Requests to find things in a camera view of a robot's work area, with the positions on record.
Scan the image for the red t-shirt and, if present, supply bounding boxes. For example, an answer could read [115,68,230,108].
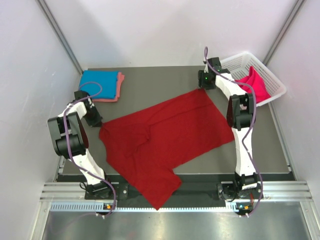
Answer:
[99,89,234,209]

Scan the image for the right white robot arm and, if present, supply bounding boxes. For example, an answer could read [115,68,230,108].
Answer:
[198,56,259,199]

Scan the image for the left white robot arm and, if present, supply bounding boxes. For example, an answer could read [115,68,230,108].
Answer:
[47,90,116,200]

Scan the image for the blue folded t-shirt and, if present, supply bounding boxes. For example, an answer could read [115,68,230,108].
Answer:
[78,70,118,100]

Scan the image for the white plastic basket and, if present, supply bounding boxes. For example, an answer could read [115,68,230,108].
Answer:
[220,51,287,107]

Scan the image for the magenta t-shirt in basket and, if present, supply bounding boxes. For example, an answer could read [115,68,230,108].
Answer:
[236,66,271,103]

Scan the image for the salmon pink folded t-shirt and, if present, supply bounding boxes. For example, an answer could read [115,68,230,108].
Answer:
[93,72,125,103]

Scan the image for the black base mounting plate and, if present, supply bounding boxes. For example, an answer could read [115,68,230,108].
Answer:
[79,182,262,201]

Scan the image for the grey slotted cable duct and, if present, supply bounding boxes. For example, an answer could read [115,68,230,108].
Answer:
[50,202,249,213]

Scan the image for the aluminium frame rail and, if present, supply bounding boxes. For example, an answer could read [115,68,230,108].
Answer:
[40,181,312,202]

